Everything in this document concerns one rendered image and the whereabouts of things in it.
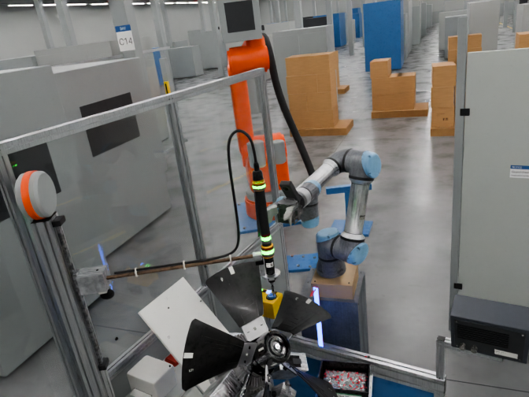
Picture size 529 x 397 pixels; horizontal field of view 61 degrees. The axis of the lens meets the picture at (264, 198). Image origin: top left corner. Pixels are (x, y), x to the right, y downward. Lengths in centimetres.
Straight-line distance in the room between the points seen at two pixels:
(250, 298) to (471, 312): 81
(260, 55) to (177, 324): 394
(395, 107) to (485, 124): 765
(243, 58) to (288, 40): 687
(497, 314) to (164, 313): 123
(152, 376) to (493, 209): 229
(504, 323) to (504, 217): 151
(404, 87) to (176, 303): 919
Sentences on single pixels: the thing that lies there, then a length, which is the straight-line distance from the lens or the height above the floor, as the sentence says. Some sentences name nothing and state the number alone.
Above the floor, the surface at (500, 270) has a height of 57.
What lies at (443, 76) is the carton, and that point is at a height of 104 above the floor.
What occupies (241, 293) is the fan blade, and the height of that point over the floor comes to 135.
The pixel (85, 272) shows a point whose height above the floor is 158.
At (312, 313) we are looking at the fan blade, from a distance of 193.
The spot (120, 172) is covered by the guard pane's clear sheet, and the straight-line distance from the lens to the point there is 201.
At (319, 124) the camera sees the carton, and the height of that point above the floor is 21.
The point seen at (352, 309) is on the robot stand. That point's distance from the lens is 231.
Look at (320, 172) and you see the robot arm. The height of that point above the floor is 164.
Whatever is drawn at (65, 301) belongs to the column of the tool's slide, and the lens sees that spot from 175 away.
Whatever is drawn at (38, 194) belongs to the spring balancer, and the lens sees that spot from 157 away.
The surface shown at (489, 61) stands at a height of 194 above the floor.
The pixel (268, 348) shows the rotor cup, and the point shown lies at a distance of 169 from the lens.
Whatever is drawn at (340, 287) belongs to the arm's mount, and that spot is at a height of 106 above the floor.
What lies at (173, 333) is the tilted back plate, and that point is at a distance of 183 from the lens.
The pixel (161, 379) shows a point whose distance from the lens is 211.
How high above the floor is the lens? 231
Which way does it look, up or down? 21 degrees down
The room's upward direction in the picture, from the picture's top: 7 degrees counter-clockwise
